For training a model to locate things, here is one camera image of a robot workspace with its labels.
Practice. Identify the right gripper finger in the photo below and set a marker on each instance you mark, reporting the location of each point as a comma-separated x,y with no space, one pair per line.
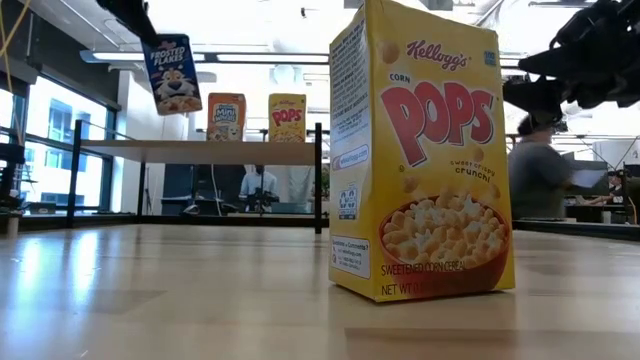
560,64
535,95

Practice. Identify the yellow Corn Pops cereal box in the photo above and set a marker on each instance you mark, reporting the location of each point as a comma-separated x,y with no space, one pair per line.
287,117
425,175

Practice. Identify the dark blue panel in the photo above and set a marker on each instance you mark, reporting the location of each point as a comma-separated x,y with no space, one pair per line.
177,187

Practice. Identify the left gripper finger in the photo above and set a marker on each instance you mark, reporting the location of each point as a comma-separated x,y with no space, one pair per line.
132,15

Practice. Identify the blue Frosted Flakes cereal box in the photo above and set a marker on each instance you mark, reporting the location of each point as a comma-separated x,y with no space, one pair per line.
172,75

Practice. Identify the white curtain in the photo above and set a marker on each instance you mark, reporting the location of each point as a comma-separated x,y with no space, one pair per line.
300,187

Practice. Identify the black panel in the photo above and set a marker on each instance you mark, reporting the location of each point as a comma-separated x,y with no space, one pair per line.
222,180

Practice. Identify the black metal table frame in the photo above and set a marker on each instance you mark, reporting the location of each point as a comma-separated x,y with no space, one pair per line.
225,220

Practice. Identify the long ceiling light bar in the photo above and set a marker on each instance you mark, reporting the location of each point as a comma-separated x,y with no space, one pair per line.
150,56

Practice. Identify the orange Mini Wheats cereal box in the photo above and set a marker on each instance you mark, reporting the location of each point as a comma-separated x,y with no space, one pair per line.
226,117

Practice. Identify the wooden shelf with black posts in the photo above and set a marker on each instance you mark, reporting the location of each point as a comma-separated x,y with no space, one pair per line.
200,152

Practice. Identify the black side bracket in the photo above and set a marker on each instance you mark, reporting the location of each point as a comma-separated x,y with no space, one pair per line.
10,154

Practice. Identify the person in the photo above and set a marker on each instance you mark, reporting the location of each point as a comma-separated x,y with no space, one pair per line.
537,172
615,187
257,182

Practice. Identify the black background robot device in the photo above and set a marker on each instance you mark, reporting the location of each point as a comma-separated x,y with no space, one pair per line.
260,199

